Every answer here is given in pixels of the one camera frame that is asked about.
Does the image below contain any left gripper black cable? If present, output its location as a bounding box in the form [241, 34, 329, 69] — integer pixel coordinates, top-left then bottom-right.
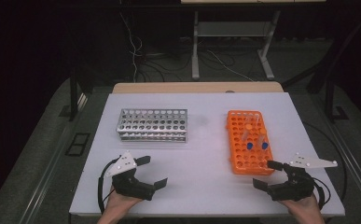
[97, 158, 121, 216]

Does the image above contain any black metal stand with braces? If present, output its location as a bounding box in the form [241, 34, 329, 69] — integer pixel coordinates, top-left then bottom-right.
[280, 8, 361, 123]

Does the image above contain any silver metal test tube rack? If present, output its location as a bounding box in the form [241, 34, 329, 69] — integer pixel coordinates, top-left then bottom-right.
[116, 107, 188, 144]

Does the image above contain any person's left hand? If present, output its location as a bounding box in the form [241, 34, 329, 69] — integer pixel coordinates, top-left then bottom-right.
[97, 186, 144, 224]

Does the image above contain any white floor cable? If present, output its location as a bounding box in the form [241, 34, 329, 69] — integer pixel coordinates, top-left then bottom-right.
[205, 49, 255, 82]

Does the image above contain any bundle of black cables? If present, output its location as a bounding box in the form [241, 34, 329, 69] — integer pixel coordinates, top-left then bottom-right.
[134, 50, 195, 82]

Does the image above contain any orange plastic test tube rack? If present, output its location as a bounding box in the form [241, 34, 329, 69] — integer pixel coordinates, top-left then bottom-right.
[226, 109, 275, 176]

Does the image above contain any person's right hand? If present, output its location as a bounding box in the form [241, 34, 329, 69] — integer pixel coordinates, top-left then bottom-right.
[279, 192, 326, 224]

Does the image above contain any thin black cable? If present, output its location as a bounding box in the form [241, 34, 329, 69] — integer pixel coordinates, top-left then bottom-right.
[302, 121, 350, 203]

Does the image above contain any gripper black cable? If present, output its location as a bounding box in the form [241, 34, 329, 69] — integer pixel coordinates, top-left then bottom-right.
[97, 158, 121, 216]
[311, 176, 327, 210]

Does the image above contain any hanging white cable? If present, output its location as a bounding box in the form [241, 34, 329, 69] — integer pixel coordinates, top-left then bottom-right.
[118, 8, 144, 82]

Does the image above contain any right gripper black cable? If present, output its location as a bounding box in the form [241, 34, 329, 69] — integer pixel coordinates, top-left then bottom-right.
[311, 176, 327, 210]

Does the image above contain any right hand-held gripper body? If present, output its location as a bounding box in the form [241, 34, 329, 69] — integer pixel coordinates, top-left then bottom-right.
[267, 152, 339, 202]

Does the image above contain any wooden table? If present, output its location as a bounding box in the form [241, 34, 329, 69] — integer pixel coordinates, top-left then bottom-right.
[112, 81, 285, 94]

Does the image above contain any black floor outlet frame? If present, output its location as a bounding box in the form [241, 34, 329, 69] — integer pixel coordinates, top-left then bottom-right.
[64, 133, 91, 157]

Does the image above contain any grey metal table frame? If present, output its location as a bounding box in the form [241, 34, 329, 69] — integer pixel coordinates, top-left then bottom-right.
[181, 0, 326, 81]

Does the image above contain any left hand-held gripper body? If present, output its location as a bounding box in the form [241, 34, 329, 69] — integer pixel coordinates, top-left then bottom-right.
[105, 151, 156, 202]

